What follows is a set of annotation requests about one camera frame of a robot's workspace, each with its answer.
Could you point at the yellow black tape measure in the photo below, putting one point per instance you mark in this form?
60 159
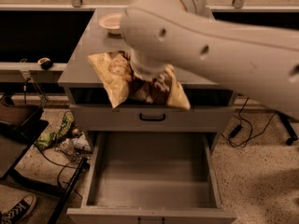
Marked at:
45 63

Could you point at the closed grey upper drawer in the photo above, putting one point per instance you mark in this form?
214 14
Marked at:
151 118

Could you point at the black white sneaker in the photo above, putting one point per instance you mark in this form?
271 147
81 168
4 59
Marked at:
20 210

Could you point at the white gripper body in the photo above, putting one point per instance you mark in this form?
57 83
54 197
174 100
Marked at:
146 73

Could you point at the grey drawer cabinet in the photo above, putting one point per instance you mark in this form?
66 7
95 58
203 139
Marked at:
83 86

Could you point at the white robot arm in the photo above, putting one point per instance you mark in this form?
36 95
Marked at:
259 62

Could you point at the dark brown bin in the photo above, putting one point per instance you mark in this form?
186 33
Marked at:
16 120

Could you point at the white paper bowl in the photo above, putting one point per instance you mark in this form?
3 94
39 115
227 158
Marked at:
111 22

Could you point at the black tripod leg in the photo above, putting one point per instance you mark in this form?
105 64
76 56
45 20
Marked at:
67 190

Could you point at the black stand leg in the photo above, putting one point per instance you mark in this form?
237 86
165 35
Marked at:
292 134

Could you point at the open grey drawer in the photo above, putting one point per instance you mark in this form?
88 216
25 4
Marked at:
151 178

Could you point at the green chip bag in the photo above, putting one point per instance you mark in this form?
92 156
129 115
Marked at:
45 140

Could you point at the brown chip bag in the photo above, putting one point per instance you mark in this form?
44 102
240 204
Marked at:
121 83

